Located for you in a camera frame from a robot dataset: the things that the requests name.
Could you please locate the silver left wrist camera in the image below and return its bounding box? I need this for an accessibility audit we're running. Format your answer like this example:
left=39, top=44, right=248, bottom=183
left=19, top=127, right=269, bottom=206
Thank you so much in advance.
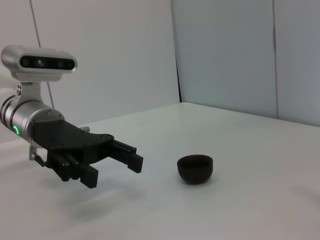
left=1, top=44, right=78, bottom=82

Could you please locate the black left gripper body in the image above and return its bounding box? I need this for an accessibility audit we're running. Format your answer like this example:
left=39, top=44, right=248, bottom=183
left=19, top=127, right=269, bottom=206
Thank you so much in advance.
left=32, top=119, right=116, bottom=169

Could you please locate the silver left gripper cable plug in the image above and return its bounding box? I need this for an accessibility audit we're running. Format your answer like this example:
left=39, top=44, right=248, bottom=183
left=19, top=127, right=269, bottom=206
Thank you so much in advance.
left=28, top=144, right=48, bottom=168

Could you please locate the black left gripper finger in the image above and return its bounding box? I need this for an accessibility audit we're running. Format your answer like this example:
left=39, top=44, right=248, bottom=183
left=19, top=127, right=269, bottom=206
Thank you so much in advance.
left=46, top=149, right=100, bottom=190
left=109, top=139, right=145, bottom=175

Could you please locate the small dark teacup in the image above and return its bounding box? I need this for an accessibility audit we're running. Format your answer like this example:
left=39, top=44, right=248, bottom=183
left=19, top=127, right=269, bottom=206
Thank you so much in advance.
left=176, top=154, right=215, bottom=186

